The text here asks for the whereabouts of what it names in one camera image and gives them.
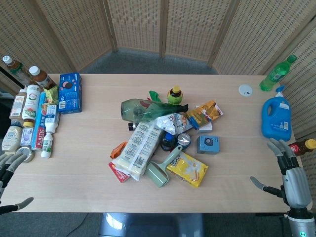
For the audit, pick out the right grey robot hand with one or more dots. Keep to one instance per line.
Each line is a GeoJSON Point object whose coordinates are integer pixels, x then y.
{"type": "Point", "coordinates": [296, 187]}

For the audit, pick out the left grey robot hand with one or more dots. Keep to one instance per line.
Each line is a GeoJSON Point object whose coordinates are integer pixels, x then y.
{"type": "Point", "coordinates": [12, 160]}

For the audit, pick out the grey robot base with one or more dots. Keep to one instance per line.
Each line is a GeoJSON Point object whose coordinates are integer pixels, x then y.
{"type": "Point", "coordinates": [150, 225]}

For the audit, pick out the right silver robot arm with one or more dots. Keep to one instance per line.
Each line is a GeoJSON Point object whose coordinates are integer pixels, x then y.
{"type": "Point", "coordinates": [300, 224]}

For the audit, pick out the mayonnaise squeeze bottle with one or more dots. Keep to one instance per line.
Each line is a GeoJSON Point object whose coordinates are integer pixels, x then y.
{"type": "Point", "coordinates": [11, 139]}

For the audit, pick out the small white bottle green label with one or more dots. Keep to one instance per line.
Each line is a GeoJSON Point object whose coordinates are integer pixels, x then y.
{"type": "Point", "coordinates": [47, 146]}

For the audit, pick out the brown sauce bottle yellow cap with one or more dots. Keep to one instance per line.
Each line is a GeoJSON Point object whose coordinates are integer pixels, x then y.
{"type": "Point", "coordinates": [302, 146]}

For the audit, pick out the white tube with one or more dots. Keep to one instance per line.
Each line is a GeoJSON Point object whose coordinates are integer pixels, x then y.
{"type": "Point", "coordinates": [52, 118]}

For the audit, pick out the white bottle green red label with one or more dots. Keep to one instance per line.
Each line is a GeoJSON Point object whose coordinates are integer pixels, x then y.
{"type": "Point", "coordinates": [31, 103]}

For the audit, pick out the blue detergent jug with pump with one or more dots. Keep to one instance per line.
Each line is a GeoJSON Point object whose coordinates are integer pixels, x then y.
{"type": "Point", "coordinates": [276, 121]}

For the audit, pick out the tea bottle dark label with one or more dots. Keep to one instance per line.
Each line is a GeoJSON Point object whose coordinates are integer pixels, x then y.
{"type": "Point", "coordinates": [43, 78]}

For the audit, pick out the tea bottle green label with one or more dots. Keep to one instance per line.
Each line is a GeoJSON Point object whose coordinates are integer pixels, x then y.
{"type": "Point", "coordinates": [17, 70]}

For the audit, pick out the green soda bottle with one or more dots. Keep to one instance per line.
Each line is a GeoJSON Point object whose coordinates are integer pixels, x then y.
{"type": "Point", "coordinates": [275, 75]}

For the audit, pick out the dark bottle blue cap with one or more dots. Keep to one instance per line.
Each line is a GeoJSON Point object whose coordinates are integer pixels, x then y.
{"type": "Point", "coordinates": [168, 142]}

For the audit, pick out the dark green plastic bottle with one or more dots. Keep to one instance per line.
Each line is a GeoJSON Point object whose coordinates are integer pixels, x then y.
{"type": "Point", "coordinates": [138, 108]}

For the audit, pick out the green drink yellow cap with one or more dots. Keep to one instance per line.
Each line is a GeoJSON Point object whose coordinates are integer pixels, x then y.
{"type": "Point", "coordinates": [175, 95]}

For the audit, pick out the glass jar metal lid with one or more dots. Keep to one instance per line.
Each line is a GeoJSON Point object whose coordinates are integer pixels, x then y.
{"type": "Point", "coordinates": [26, 153]}

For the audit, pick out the small jar purple label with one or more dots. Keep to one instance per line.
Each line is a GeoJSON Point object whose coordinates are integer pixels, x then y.
{"type": "Point", "coordinates": [27, 134]}

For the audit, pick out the plastic wrap box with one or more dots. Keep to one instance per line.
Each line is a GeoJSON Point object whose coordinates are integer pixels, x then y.
{"type": "Point", "coordinates": [39, 130]}

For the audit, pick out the green yellow snack bag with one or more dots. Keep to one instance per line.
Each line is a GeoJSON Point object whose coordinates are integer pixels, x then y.
{"type": "Point", "coordinates": [51, 95]}

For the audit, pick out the blue cookie box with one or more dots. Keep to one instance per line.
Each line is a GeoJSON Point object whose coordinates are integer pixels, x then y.
{"type": "Point", "coordinates": [70, 95]}

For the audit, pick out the small orange snack packet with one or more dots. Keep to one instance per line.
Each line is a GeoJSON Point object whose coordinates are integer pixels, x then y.
{"type": "Point", "coordinates": [118, 149]}

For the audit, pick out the small white flat box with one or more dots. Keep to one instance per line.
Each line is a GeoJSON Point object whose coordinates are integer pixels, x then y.
{"type": "Point", "coordinates": [207, 128]}

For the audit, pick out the red white snack packet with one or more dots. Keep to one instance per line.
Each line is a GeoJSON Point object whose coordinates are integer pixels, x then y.
{"type": "Point", "coordinates": [119, 174]}

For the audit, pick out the yellow chips bag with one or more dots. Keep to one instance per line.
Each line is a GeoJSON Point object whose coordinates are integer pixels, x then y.
{"type": "Point", "coordinates": [188, 170]}

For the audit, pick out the orange yellow snack bag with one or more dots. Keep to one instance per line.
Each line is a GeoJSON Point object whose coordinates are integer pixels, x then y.
{"type": "Point", "coordinates": [206, 112]}

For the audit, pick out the silver-topped metal can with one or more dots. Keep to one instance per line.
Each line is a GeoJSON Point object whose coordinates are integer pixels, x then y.
{"type": "Point", "coordinates": [184, 140]}

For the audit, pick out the large white plastic package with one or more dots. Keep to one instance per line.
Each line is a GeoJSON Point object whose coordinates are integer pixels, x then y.
{"type": "Point", "coordinates": [140, 148]}

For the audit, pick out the green lint roller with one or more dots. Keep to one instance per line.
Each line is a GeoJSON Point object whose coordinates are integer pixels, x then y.
{"type": "Point", "coordinates": [159, 174]}

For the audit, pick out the white silver crinkled snack bag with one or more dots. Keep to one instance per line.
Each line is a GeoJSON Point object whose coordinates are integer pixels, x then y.
{"type": "Point", "coordinates": [172, 123]}

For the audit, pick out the grey-blue camera box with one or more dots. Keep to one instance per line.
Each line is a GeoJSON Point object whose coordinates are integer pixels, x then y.
{"type": "Point", "coordinates": [208, 144]}

